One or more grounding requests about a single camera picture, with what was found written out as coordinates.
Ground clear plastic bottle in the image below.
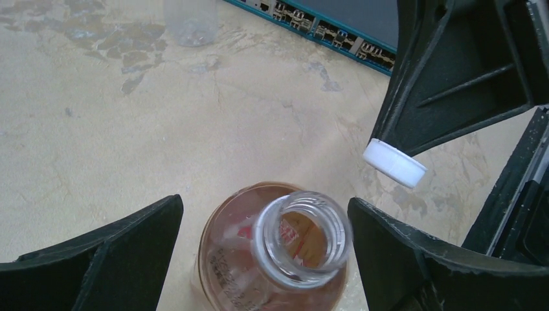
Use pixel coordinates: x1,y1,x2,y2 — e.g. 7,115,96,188
163,0,218,47

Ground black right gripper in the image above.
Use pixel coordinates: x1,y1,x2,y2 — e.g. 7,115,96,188
348,1,548,310

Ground tea bottle with yellow-red label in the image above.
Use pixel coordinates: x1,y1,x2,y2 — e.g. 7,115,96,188
192,182,353,310

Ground white bottle cap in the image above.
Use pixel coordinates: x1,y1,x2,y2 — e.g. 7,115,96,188
363,139,427,189

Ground dark blue network switch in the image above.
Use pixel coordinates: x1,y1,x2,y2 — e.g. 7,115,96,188
229,0,398,76

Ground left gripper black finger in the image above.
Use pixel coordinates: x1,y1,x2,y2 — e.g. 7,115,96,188
1,194,184,310

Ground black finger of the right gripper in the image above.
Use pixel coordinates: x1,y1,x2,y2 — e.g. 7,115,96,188
372,1,548,157

